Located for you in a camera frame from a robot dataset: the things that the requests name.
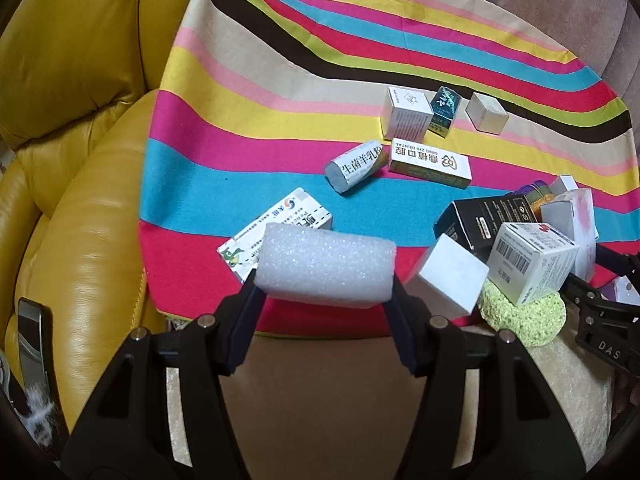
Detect rainbow striped packet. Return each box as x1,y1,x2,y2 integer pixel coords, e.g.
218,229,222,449
507,180,556,221

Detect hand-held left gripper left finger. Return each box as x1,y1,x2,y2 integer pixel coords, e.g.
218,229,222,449
60,275,267,480

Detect beige plush cushion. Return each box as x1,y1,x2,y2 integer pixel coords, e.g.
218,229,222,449
164,317,617,480

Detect white box with barcode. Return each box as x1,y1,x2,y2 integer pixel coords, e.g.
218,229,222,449
486,221,581,306

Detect yellow leather sofa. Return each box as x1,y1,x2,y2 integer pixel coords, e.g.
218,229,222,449
0,0,212,461

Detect white box with pink side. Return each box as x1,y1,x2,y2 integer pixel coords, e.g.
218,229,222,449
539,188,599,281

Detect black and silver device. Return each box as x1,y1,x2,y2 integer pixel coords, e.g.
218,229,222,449
0,296,69,450

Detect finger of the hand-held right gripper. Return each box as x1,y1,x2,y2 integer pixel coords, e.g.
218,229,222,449
594,242,640,275
561,274,640,322

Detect colourful striped cloth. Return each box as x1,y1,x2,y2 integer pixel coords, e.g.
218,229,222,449
137,0,640,339

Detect long white box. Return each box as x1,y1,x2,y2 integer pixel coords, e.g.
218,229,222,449
388,137,472,190

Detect white and purple packet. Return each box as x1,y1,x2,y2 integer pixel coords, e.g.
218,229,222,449
599,275,640,307

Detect round green sponge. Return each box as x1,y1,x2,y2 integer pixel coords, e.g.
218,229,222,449
477,282,568,348

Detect white printed cylinder package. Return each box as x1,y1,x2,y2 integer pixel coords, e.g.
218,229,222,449
325,139,390,195

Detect white box with green print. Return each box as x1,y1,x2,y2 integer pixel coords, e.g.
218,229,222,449
217,187,334,283

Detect plain white cube box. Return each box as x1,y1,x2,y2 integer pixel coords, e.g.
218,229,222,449
404,234,490,321

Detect white foam cylinder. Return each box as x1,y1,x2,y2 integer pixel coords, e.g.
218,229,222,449
255,222,397,310

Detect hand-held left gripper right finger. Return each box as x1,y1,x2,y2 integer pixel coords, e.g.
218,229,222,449
384,274,587,480

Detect dark teal box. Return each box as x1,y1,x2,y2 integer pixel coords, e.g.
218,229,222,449
428,86,462,137

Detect plain grey-white cube box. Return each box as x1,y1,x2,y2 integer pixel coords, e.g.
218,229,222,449
465,92,509,136

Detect black box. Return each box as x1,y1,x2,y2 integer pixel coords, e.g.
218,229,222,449
433,195,541,263

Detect white cube box grey sides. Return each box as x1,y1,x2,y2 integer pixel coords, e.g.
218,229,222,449
382,86,434,141

